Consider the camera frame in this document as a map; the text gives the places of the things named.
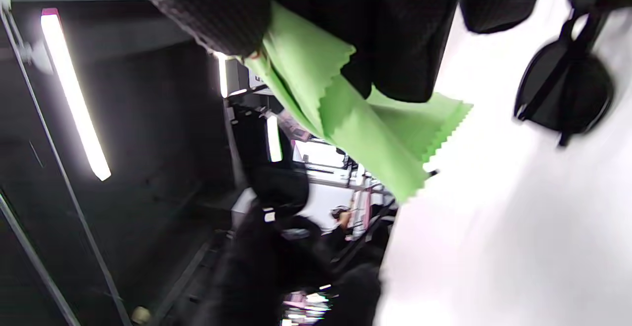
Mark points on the person's left hand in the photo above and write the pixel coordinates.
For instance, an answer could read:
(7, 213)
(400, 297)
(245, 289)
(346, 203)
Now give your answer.
(286, 276)

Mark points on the person's right hand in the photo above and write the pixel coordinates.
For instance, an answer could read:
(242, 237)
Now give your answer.
(395, 29)

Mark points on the green cleaning cloth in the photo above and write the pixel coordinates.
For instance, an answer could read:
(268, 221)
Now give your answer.
(355, 128)

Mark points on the black square sunglasses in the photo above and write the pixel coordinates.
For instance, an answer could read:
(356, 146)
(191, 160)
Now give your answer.
(568, 89)

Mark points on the ceiling light tube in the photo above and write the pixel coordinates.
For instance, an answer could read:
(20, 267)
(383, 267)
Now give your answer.
(74, 94)
(222, 74)
(274, 138)

